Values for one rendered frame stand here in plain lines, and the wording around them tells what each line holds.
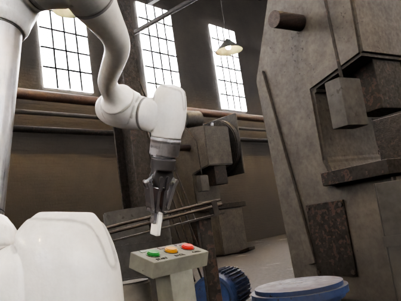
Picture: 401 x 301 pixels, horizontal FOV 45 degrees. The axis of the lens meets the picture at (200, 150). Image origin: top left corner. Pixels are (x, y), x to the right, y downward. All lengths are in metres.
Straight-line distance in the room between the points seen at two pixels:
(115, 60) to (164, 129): 0.28
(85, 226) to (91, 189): 9.05
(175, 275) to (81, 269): 0.82
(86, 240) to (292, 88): 3.04
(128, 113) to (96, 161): 8.54
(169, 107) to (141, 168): 4.51
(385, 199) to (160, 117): 1.42
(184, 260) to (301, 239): 2.18
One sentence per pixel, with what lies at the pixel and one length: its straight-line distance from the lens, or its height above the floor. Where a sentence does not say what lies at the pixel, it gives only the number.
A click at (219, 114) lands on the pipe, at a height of 3.16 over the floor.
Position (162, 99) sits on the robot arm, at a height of 1.03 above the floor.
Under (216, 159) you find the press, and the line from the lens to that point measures 9.43.
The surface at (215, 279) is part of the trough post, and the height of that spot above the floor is 0.46.
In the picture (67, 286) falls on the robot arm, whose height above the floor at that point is 0.61.
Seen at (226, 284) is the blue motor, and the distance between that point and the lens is 3.23.
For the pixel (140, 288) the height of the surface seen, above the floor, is 0.50.
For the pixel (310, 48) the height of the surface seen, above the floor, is 1.76.
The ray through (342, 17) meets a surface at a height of 1.85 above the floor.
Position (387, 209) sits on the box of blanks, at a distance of 2.51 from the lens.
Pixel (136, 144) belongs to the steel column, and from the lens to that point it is 5.91.
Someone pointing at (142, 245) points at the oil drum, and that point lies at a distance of 4.20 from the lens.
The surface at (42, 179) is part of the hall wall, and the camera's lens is 9.25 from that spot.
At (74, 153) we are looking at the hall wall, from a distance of 9.71.
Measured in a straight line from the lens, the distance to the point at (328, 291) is 1.58.
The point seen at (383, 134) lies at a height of 1.56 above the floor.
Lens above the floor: 0.68
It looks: 8 degrees up
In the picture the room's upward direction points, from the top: 8 degrees counter-clockwise
